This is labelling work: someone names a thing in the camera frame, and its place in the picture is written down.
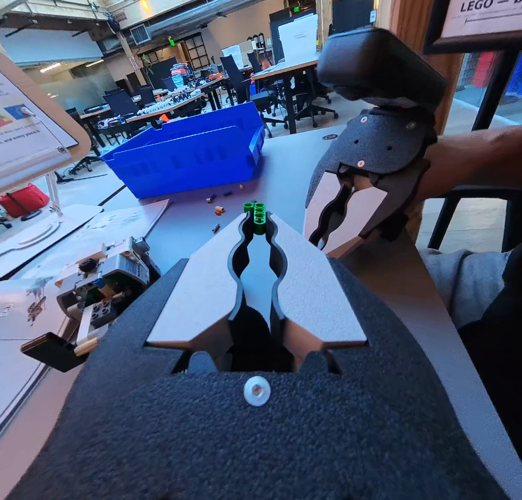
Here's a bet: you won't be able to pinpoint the wooden pillar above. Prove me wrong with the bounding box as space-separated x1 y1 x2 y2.
314 0 334 40
377 0 465 136

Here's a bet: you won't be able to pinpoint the white board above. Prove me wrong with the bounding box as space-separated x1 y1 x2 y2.
277 14 319 65

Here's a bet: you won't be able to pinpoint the cluttered background desk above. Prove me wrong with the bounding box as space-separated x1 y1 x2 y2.
79 76 229 146

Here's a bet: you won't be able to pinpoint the green lego piece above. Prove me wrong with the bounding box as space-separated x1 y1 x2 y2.
243 202 268 236

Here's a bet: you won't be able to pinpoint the black framed sign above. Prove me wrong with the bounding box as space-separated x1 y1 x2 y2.
423 0 522 132

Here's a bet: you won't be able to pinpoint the open instruction booklet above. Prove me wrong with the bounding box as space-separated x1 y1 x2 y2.
0 198 171 425

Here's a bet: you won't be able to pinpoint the blue plastic bin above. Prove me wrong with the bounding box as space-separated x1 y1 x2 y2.
100 101 266 200

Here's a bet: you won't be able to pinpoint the lego truck model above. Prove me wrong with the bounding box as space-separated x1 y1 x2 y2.
20 236 161 373

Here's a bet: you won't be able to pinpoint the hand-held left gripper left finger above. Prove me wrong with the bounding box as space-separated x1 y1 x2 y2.
146 211 250 371

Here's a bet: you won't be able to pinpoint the person's grey pants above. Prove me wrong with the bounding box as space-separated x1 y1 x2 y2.
420 247 512 330

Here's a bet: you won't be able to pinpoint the tan rounded board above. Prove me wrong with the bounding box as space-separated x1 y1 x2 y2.
0 43 92 195

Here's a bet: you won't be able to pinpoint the black office chair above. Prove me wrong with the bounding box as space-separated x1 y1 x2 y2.
102 90 141 121

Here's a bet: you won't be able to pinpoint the person's right forearm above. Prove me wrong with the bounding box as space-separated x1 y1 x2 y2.
418 126 522 201

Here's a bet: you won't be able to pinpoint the red object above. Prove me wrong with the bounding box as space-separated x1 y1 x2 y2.
0 182 50 219

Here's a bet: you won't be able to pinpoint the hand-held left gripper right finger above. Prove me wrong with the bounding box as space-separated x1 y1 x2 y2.
266 212 368 371

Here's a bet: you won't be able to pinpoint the dark office chair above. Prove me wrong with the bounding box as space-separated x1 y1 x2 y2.
427 185 522 253

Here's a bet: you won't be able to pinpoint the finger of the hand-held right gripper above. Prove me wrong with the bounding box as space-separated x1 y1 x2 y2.
319 186 389 260
304 169 355 249

